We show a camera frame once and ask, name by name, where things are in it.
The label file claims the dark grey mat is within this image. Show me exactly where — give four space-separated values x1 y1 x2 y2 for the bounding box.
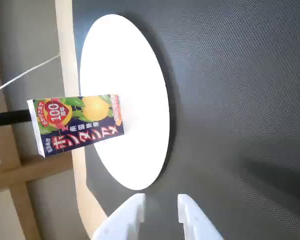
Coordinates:
71 0 300 240

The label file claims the white cable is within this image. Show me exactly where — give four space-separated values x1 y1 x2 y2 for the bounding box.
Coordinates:
0 53 61 96

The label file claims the white round plate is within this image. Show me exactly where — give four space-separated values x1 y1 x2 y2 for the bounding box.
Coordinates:
79 13 171 191

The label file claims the black bar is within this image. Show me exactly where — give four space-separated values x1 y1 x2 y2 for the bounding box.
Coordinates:
0 109 32 128

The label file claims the pink candy box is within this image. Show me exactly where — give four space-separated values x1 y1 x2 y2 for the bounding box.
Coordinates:
26 93 125 159

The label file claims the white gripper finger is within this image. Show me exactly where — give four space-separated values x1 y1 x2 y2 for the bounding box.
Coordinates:
177 193 225 240
90 193 147 240

